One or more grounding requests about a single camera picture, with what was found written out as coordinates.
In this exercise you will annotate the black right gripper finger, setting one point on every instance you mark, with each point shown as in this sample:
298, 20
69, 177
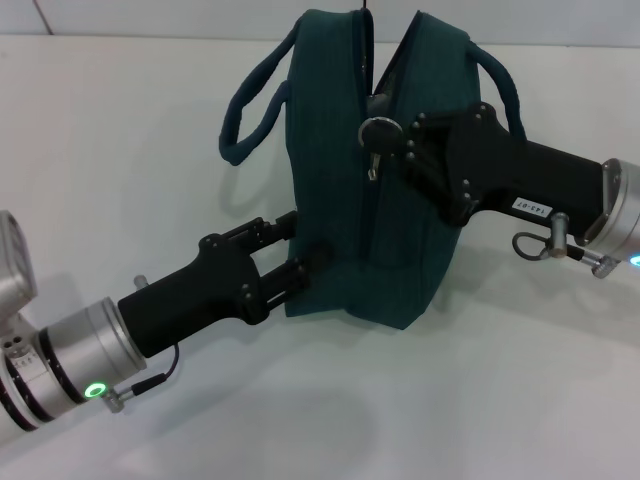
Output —
430, 175
430, 127

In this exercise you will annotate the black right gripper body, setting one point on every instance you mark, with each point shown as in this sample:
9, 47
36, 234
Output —
525, 170

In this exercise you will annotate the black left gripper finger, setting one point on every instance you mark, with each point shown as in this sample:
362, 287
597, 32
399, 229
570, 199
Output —
290, 280
265, 232

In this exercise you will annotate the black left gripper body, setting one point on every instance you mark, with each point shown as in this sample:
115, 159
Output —
200, 290

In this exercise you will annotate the dark teal fabric bag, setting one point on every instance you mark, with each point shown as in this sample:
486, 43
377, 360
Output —
325, 200

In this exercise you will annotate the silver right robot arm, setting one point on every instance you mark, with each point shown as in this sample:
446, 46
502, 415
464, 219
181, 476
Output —
620, 210

